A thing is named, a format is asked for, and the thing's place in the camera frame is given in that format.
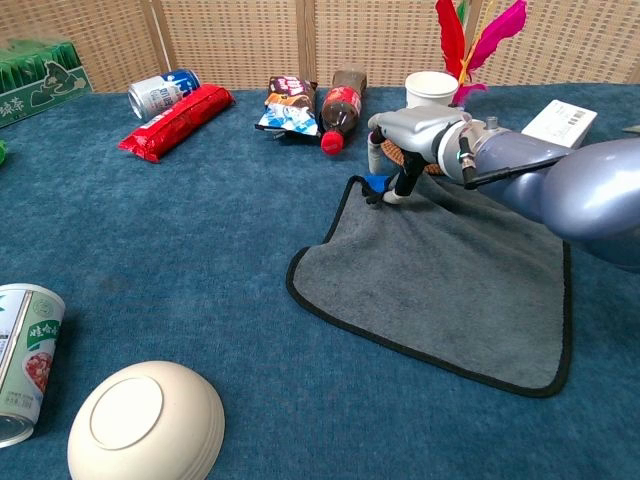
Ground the red biscuit pack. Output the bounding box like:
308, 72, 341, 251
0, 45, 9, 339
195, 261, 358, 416
117, 83, 237, 164

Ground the dark blue carpet table cover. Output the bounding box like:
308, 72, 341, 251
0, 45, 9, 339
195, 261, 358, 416
0, 82, 640, 480

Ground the cola bottle with red cap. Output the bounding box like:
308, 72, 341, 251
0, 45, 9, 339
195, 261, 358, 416
319, 69, 369, 157

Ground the round woven rattan coaster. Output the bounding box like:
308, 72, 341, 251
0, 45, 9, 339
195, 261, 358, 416
378, 138, 451, 177

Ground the pink feather shuttlecock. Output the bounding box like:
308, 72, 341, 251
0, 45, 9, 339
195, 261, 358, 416
434, 0, 529, 109

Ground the plain white paper cup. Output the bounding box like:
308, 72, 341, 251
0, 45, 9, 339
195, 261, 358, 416
404, 70, 459, 110

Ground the woven bamboo folding screen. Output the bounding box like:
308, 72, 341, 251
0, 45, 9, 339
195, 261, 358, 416
0, 0, 640, 95

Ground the green and white porridge can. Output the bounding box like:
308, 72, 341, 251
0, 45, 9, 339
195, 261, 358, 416
0, 282, 67, 449

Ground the white cardboard carton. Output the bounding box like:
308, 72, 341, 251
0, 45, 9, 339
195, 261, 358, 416
520, 99, 599, 150

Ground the blue and white drink can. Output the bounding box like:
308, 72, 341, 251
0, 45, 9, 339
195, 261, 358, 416
127, 68, 202, 122

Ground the grey and blue cloth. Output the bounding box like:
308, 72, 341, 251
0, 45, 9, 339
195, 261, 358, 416
285, 173, 574, 399

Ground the green tea bag box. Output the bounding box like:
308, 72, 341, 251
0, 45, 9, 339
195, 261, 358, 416
0, 39, 94, 130

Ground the colourful candy bag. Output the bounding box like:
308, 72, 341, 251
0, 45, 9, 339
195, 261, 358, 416
254, 75, 321, 145

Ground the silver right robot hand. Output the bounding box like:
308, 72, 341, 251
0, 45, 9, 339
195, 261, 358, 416
367, 106, 472, 207

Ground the cream upturned bowl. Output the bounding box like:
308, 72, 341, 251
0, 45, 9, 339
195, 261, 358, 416
66, 360, 227, 480

